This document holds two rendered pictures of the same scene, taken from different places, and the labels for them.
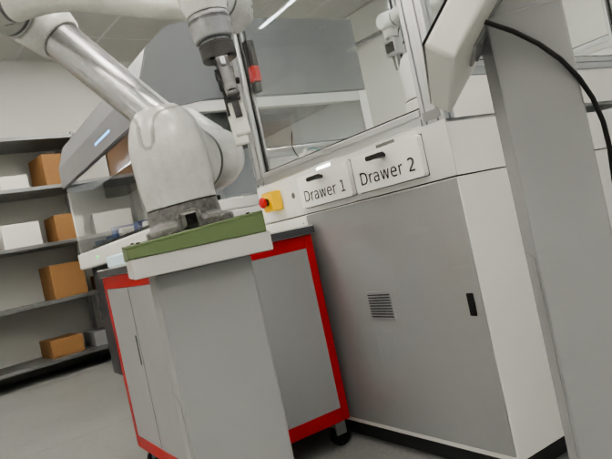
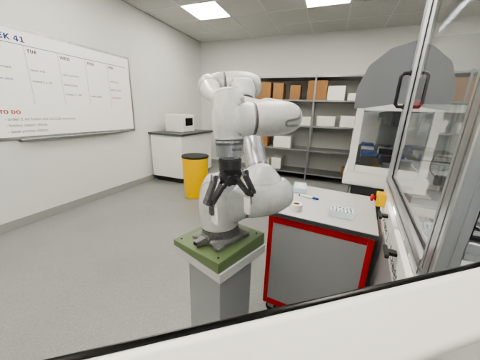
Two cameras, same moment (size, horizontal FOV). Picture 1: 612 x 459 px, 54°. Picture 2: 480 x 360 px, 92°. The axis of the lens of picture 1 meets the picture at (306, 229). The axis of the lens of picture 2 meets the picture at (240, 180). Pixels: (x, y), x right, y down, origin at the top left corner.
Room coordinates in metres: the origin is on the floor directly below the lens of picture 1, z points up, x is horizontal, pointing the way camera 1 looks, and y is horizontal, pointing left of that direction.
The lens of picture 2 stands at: (0.93, -0.55, 1.32)
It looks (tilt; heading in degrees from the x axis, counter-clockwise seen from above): 17 degrees down; 60
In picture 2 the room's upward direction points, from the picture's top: 2 degrees clockwise
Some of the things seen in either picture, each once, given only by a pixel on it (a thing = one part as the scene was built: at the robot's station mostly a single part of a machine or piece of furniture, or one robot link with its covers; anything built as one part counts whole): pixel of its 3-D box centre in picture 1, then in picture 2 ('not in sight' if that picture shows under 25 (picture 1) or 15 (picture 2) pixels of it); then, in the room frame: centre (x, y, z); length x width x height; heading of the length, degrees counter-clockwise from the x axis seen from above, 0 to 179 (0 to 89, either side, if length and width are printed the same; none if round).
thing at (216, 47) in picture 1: (221, 64); (230, 171); (1.27, 0.10, 1.13); 0.08 x 0.07 x 0.09; 7
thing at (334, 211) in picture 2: not in sight; (341, 212); (2.05, 0.21, 0.78); 0.12 x 0.08 x 0.04; 129
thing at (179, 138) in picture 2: not in sight; (183, 146); (2.27, 4.03, 0.61); 1.15 x 0.72 x 1.22; 39
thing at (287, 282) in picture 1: (221, 352); (318, 253); (2.13, 0.39, 0.38); 0.62 x 0.58 x 0.76; 33
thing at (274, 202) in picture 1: (271, 201); (379, 198); (2.21, 0.10, 0.88); 0.07 x 0.05 x 0.07; 33
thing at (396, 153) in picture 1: (387, 166); (398, 263); (1.68, -0.26, 0.87); 0.29 x 0.02 x 0.11; 33
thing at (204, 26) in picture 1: (211, 30); (229, 148); (1.26, 0.11, 1.20); 0.09 x 0.09 x 0.06
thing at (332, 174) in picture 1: (324, 186); (388, 223); (1.95, -0.09, 0.87); 0.29 x 0.02 x 0.11; 33
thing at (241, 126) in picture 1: (239, 117); (214, 214); (1.20, 0.08, 0.99); 0.03 x 0.01 x 0.07; 97
